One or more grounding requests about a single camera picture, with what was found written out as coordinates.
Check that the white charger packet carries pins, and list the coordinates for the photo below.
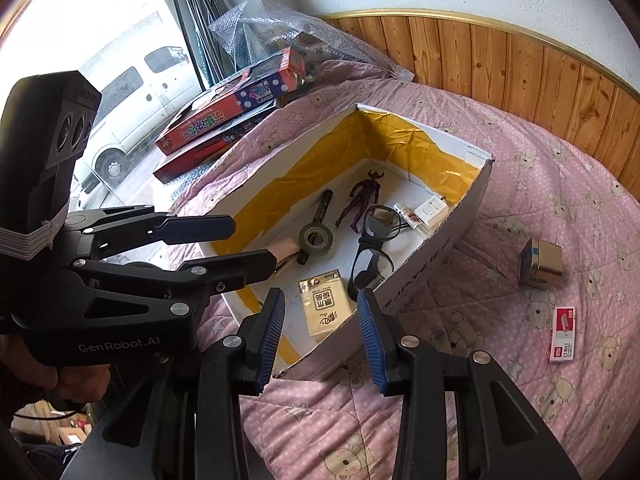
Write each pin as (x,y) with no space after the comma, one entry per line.
(431,210)

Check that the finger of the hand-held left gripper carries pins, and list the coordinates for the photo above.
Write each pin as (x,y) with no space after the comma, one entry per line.
(200,227)
(240,270)

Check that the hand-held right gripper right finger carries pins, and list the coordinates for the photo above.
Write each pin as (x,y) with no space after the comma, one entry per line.
(372,345)

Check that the person's left hand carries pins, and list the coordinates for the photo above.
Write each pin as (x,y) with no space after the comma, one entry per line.
(75,385)

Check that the grey tape roll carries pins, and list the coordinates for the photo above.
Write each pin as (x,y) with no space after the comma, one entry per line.
(306,242)

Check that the flat red toy box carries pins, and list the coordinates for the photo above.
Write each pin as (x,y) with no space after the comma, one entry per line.
(185,165)

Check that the small white red tube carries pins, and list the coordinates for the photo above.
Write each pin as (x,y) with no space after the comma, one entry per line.
(407,214)

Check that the person's left forearm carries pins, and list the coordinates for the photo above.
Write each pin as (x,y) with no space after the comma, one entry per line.
(20,370)

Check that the black-framed eyeglasses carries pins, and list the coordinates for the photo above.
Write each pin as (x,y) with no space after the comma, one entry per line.
(375,225)

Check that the red and white staples box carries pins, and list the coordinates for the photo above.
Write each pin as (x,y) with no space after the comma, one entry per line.
(564,335)

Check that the white cardboard box yellow tape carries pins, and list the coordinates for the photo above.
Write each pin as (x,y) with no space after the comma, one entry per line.
(310,160)

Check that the black marker pen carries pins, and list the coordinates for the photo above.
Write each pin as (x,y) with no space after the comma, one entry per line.
(324,205)

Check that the clear bubble wrap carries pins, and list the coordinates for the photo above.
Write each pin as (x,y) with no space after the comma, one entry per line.
(280,25)

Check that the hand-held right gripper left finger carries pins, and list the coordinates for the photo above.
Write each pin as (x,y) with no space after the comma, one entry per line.
(272,340)

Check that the pink bear-print blanket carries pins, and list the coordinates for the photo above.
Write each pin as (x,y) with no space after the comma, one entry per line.
(525,200)

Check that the white van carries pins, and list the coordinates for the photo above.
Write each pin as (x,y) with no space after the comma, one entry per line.
(130,105)

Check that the dark purple horned figure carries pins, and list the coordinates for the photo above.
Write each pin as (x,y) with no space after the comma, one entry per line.
(362,197)

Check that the red toy box dotted print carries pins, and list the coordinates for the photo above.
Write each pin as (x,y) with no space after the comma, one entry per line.
(215,120)

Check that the small brown cardboard box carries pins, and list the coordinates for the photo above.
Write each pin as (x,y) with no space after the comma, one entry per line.
(545,265)

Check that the wooden headboard panel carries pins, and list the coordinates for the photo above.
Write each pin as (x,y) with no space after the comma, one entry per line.
(500,60)

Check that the cream tissue packet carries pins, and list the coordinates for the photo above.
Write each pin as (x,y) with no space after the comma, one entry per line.
(325,305)

